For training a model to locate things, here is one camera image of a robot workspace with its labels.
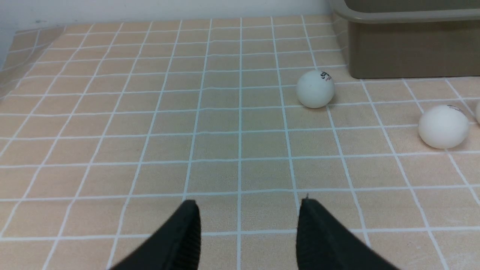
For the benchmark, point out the olive green plastic bin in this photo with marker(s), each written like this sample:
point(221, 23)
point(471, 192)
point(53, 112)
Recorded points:
point(410, 38)

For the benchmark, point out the white ping-pong ball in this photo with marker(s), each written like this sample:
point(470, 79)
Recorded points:
point(315, 89)
point(443, 126)
point(477, 112)

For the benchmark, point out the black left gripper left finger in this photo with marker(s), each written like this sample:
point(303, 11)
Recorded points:
point(176, 245)

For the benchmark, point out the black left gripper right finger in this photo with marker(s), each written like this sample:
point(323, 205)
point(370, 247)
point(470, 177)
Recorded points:
point(323, 243)

